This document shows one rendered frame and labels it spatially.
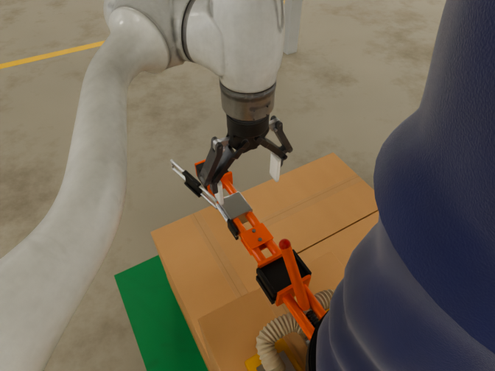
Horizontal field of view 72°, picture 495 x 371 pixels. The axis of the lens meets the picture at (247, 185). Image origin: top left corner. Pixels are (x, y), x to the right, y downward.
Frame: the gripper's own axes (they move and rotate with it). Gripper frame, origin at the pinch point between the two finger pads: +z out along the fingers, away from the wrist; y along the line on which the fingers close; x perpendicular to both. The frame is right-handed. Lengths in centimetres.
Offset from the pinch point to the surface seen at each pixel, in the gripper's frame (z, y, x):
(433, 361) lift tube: -31, -10, -43
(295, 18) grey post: 88, 181, 230
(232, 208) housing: 12.1, -1.8, 4.3
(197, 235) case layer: 68, -4, 37
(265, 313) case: 27.4, -4.6, -17.5
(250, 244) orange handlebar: 12.2, -2.8, -6.7
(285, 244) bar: 1.1, -0.5, -15.8
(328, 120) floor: 123, 145, 123
